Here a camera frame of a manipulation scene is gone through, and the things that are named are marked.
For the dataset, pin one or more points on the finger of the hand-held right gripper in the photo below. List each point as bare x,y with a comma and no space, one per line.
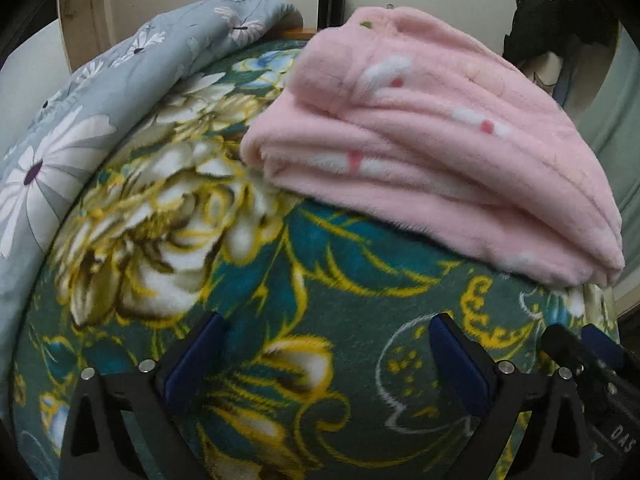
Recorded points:
567,347
607,352

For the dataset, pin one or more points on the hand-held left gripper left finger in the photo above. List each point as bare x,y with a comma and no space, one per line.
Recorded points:
192,362

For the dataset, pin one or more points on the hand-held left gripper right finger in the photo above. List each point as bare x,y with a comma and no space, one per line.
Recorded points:
457,365

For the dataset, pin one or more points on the pink fleece garment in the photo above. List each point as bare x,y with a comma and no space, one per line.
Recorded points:
425,125

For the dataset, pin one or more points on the green floral blanket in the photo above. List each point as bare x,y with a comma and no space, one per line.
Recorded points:
325,285

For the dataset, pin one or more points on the grey-green cloth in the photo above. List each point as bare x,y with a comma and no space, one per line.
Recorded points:
625,125

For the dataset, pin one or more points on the grey-blue daisy print quilt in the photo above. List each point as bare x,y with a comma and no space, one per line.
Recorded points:
100,85

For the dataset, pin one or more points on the black hanging clothing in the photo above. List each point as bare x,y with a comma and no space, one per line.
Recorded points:
535,25

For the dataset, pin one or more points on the beige wooden board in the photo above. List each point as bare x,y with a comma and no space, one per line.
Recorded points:
82,15

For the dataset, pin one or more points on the black cylinder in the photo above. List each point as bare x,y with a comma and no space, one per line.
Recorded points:
332,5

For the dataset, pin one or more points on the orange-brown wooden bed frame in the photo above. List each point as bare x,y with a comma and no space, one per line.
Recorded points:
302,33

